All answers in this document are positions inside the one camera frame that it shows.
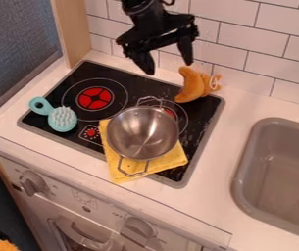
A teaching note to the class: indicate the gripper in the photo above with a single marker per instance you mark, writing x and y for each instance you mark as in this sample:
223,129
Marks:
157,30

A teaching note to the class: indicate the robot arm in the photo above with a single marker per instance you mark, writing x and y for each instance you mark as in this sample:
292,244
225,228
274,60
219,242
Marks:
145,7

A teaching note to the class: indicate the silver pot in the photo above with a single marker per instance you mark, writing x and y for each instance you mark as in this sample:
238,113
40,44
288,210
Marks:
143,134

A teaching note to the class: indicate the orange plush toy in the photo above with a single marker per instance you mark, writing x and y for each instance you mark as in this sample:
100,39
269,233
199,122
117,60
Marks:
195,84

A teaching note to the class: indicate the toy stove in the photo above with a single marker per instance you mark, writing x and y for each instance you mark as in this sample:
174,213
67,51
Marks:
112,108

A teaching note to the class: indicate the yellow cloth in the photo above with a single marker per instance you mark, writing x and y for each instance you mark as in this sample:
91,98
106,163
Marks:
130,163

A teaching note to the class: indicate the teal scrubbing brush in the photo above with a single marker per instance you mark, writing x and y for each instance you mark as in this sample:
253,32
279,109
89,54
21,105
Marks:
57,116

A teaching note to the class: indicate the toy sink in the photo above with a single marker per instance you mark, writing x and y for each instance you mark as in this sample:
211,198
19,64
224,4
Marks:
278,176

